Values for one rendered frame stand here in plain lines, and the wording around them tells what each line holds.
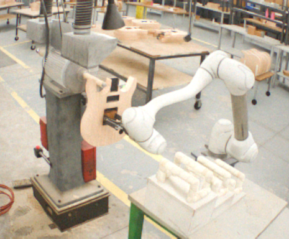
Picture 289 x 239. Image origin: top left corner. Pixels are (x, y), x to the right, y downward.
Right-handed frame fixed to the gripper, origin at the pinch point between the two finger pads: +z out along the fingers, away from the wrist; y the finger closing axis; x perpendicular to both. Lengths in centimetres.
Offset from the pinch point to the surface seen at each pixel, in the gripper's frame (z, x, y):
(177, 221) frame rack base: -79, -11, -26
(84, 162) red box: 37, -52, 11
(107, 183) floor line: 60, -99, 56
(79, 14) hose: 11, 58, -24
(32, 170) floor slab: 114, -105, 1
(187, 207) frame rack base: -82, 0, -27
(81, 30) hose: 10, 48, -22
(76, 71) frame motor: 22.2, 21.0, -12.9
